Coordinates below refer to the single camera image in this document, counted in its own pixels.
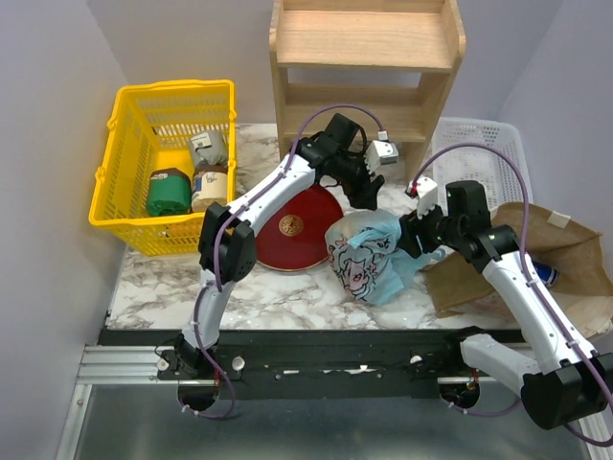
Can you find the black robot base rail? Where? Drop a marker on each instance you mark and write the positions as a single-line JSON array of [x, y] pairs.
[[292, 365]]

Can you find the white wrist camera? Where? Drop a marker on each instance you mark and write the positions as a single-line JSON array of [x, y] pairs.
[[380, 153], [425, 191]]

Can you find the light blue plastic bag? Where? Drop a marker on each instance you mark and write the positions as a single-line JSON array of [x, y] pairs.
[[364, 254]]

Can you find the aluminium frame profile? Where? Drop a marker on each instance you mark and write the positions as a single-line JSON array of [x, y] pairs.
[[103, 365]]

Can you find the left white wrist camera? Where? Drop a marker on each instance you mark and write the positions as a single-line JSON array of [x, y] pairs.
[[380, 153]]

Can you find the green wrapped food package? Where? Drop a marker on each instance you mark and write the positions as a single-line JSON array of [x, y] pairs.
[[169, 193]]

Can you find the yellow plastic shopping basket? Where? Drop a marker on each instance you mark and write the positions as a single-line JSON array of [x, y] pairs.
[[148, 130]]

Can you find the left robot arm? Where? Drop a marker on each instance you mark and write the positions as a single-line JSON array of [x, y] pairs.
[[227, 243]]

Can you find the white plastic mesh basket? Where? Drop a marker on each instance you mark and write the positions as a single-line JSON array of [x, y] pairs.
[[491, 170]]

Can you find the grey wrapped food package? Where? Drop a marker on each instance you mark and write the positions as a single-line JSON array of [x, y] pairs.
[[208, 148]]

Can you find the wooden shelf rack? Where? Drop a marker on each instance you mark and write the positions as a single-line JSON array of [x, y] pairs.
[[399, 59]]

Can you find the red round lacquer tray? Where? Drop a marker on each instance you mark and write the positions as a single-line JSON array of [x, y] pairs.
[[294, 238]]

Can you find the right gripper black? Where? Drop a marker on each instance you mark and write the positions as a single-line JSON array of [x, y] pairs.
[[411, 225]]

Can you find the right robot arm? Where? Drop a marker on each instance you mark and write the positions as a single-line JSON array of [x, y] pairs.
[[567, 379]]

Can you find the blue drink can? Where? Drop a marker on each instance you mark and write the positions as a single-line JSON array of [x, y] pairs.
[[547, 274]]

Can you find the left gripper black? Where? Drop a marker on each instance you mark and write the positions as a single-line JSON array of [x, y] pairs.
[[363, 194]]

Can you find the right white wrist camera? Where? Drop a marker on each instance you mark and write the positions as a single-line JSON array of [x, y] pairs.
[[425, 191]]

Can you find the brown paper grocery bag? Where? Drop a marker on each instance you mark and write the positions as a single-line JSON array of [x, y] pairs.
[[583, 289]]

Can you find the beige wrapped food package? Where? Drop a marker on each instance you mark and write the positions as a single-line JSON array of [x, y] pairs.
[[209, 185]]

